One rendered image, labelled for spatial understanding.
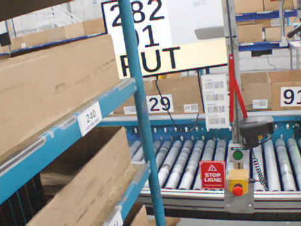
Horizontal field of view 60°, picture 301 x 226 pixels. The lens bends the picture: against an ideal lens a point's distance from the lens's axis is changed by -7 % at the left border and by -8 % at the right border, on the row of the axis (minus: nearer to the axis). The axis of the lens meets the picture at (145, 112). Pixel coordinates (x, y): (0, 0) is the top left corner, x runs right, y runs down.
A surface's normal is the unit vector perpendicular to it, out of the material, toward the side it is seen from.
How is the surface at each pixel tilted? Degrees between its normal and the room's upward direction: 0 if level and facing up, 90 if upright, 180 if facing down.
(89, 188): 91
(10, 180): 90
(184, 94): 90
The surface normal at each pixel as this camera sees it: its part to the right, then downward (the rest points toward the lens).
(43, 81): 0.93, -0.02
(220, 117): -0.32, 0.34
